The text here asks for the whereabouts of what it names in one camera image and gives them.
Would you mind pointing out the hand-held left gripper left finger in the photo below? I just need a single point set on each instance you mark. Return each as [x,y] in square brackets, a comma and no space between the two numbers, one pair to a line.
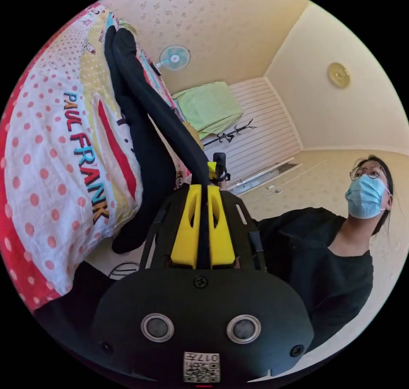
[185,235]

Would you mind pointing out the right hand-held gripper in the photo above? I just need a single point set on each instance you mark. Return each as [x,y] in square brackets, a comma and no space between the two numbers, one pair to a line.
[223,177]

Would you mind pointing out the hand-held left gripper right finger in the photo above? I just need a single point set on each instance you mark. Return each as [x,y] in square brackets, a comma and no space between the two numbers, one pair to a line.
[220,238]

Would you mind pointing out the black pants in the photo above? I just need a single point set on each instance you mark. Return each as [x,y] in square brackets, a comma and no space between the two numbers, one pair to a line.
[143,146]

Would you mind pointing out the black coat stand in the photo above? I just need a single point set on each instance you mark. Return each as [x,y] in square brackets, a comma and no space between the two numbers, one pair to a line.
[230,135]

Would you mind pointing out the green curtain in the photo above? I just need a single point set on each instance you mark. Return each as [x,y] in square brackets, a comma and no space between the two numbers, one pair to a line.
[209,107]

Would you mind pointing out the white slatted cupboard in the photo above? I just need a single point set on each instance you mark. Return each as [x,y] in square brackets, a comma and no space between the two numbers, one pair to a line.
[271,133]

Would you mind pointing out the person's body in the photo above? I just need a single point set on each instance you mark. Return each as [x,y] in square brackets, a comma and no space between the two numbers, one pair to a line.
[319,267]

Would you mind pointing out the white and teal fan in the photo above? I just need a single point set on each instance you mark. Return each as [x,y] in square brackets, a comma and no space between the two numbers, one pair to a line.
[174,58]

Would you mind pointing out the bed with dotted printed sheet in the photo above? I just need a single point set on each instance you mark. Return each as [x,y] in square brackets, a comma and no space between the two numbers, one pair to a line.
[48,171]

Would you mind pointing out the round ceiling lamp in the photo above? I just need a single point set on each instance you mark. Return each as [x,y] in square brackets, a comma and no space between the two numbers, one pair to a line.
[338,75]

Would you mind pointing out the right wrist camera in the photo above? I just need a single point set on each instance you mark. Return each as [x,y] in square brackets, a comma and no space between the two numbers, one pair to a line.
[219,163]

